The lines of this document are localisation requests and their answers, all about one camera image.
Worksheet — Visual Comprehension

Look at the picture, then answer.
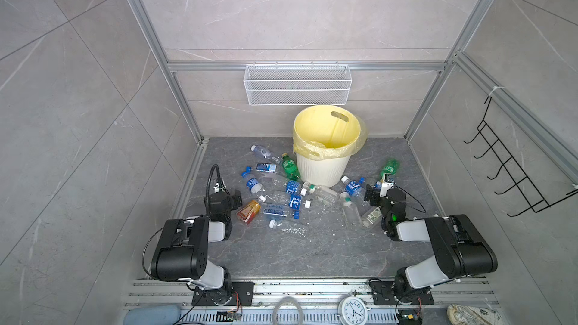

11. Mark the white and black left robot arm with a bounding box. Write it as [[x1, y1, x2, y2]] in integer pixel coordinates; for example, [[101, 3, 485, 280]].
[[141, 164, 242, 298]]

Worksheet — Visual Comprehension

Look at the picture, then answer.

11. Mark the crushed clear bottle white cap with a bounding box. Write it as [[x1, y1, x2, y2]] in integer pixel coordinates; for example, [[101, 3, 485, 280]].
[[269, 220, 308, 238]]

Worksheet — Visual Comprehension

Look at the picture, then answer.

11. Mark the blue label bottle right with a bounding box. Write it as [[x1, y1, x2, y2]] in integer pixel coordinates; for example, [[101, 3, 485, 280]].
[[341, 176, 366, 206]]

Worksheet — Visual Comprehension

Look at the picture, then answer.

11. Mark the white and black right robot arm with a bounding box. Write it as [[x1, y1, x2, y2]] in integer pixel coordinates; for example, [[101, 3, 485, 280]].
[[364, 185, 498, 302]]

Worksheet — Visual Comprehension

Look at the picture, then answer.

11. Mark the white wire mesh basket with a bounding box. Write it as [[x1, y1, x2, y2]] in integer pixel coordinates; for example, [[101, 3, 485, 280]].
[[243, 64, 352, 106]]

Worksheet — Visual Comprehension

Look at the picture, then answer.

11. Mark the black wire hook rack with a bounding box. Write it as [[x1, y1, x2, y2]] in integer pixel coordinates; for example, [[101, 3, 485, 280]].
[[463, 96, 577, 218]]

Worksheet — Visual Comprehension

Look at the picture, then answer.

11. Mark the blue yellow label bottle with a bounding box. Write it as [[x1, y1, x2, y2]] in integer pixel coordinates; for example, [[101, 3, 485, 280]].
[[373, 178, 391, 191]]

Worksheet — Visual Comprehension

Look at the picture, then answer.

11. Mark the white bin with yellow bag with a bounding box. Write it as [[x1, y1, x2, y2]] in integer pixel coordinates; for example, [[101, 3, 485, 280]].
[[293, 105, 368, 187]]

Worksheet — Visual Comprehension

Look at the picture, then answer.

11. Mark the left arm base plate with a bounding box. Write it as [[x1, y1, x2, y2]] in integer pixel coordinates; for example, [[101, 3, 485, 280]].
[[191, 281, 255, 307]]

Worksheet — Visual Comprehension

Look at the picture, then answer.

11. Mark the green bottle right side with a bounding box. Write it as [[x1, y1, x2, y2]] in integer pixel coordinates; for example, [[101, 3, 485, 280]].
[[380, 158, 400, 178]]

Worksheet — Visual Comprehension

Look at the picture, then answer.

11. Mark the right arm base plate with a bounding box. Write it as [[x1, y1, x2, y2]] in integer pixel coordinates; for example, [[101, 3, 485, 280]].
[[367, 278, 434, 305]]

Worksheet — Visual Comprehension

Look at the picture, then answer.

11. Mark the clear bottle green label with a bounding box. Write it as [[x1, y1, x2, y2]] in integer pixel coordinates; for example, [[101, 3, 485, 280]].
[[361, 207, 382, 229]]

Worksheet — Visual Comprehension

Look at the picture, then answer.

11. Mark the clear bottle blue cap pepsi label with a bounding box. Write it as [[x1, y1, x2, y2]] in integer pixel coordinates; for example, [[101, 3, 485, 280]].
[[242, 166, 266, 203]]

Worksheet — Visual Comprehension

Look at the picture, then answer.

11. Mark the clear square bottle green ring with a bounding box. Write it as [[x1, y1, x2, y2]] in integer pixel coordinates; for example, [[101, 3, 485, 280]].
[[303, 182, 340, 206]]

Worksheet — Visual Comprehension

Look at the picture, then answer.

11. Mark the blue label bottle white cap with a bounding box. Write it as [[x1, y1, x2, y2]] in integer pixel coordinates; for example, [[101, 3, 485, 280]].
[[270, 176, 311, 196]]

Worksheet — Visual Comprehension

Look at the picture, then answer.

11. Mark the orange tea bottle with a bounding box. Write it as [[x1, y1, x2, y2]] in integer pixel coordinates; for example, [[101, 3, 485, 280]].
[[236, 200, 262, 225]]

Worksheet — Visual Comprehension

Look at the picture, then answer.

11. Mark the blue label bottle small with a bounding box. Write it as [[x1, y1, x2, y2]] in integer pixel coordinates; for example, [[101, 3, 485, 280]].
[[255, 163, 278, 173]]

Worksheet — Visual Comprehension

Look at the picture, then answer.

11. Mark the white analog clock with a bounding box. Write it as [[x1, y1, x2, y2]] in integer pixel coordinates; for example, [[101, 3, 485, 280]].
[[338, 296, 368, 325]]

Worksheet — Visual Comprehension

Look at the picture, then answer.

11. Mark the clear tall bottle white cap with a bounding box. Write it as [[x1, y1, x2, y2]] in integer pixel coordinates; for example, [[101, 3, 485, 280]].
[[340, 192, 361, 228]]

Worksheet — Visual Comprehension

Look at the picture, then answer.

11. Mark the clear tube loop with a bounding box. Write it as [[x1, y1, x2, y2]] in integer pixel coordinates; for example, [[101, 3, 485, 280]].
[[272, 296, 306, 325]]

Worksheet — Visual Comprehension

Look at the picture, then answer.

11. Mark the green bottle near bin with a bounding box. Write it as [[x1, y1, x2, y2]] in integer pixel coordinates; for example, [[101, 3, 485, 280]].
[[281, 153, 300, 181]]

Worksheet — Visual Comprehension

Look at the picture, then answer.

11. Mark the clear bottle blue cap bottom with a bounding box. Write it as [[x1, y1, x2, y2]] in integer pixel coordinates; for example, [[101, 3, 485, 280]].
[[263, 204, 300, 221]]

